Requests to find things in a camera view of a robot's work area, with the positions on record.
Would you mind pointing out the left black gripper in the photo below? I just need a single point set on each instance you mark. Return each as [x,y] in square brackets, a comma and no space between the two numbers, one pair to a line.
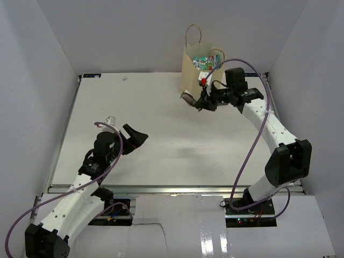
[136,140]

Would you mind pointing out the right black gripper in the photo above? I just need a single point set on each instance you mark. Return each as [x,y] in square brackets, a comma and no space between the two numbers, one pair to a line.
[205,104]

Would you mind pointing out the brown chocolate bar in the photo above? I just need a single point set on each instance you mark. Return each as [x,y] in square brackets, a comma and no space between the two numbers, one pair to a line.
[188,98]

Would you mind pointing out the teal Fox's candy bag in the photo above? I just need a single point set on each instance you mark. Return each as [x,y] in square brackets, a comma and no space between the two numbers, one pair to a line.
[211,62]

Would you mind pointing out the green snack packet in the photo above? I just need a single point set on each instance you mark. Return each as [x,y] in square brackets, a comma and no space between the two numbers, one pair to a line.
[201,63]

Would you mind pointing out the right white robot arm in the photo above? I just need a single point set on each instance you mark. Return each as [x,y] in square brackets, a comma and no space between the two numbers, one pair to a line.
[290,157]

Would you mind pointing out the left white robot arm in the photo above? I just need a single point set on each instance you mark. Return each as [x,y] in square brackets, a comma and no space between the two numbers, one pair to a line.
[86,199]

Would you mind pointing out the cream paper bag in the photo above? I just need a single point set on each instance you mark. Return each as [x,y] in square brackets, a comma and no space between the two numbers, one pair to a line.
[190,74]

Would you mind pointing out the right blue corner label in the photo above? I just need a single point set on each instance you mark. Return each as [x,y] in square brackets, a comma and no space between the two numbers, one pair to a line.
[252,75]

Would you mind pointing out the blue corner label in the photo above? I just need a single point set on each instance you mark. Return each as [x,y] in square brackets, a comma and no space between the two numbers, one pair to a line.
[90,75]
[252,75]

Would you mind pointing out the left blue corner label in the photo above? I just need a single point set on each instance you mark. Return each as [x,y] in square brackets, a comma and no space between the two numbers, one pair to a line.
[90,75]

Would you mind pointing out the white paper sheet front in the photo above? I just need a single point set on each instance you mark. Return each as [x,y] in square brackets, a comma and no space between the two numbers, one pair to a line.
[194,226]

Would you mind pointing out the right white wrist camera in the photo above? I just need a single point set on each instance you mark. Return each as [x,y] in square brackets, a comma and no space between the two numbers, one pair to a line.
[204,80]

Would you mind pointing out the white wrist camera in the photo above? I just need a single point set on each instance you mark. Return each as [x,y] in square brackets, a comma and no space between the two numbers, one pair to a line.
[108,123]
[204,80]

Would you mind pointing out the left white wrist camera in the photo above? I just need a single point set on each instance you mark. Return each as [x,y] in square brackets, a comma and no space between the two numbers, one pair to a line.
[108,123]

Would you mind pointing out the aluminium table frame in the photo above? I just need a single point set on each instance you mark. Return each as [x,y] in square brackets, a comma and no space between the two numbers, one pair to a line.
[187,151]

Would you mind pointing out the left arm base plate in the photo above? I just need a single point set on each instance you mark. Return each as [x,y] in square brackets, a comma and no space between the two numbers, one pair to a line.
[118,215]

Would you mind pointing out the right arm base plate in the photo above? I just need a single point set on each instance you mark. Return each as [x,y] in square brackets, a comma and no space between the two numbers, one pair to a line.
[262,215]

